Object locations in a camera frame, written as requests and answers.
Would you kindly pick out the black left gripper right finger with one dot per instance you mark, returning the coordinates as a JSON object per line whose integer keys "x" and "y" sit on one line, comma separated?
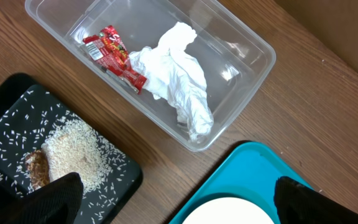
{"x": 299, "y": 204}

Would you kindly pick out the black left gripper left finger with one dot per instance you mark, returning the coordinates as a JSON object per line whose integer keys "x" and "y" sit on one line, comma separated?
{"x": 57, "y": 202}

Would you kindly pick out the brown food scrap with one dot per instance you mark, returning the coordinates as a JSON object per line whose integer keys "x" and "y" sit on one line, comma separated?
{"x": 37, "y": 165}

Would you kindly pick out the pile of white rice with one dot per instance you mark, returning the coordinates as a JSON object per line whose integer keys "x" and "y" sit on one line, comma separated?
{"x": 73, "y": 147}

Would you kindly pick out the large white plate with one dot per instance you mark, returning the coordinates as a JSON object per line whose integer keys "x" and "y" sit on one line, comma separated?
{"x": 228, "y": 210}

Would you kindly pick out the red snack wrapper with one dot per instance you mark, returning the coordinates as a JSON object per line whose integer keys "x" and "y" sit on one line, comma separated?
{"x": 108, "y": 50}

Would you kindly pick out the white napkin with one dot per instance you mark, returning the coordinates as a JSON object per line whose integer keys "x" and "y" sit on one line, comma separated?
{"x": 178, "y": 78}

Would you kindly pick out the teal plastic tray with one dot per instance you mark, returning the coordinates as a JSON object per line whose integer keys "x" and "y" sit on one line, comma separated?
{"x": 249, "y": 172}

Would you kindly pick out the black tray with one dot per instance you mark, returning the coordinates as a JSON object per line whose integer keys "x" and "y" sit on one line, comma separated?
{"x": 28, "y": 112}

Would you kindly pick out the clear plastic bin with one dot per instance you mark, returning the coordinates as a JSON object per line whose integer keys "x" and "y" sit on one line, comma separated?
{"x": 235, "y": 60}

